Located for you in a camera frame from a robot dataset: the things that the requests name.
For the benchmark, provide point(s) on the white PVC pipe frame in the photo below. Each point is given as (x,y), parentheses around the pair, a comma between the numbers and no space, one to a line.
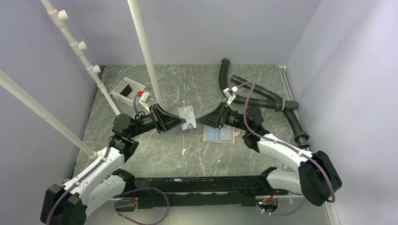
(59,18)

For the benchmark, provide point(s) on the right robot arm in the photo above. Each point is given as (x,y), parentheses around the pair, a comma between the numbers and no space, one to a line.
(313,174)

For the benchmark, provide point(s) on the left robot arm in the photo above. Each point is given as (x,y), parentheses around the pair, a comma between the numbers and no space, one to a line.
(120,147)

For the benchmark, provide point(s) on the silver VIP credit card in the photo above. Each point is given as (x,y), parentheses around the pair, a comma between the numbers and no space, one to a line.
(187,113)

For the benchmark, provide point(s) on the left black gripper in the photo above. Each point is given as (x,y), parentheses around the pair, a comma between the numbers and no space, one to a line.
(163,120)

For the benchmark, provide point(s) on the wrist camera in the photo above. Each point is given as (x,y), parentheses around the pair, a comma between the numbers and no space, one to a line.
(230,94)
(144,97)

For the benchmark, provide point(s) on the cards stack in tray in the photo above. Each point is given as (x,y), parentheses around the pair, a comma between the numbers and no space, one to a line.
(126,91)

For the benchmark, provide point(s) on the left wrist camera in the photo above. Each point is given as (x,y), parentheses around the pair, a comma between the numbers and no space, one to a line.
(144,97)

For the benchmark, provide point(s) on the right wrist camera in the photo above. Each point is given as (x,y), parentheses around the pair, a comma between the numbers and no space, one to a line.
(230,94)

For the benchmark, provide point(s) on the white plastic card tray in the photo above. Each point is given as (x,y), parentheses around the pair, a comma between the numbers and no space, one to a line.
(115,92)

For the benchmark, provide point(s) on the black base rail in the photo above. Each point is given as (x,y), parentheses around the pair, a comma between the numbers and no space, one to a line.
(197,191)

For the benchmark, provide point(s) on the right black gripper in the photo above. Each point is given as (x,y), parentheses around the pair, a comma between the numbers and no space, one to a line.
(214,119)

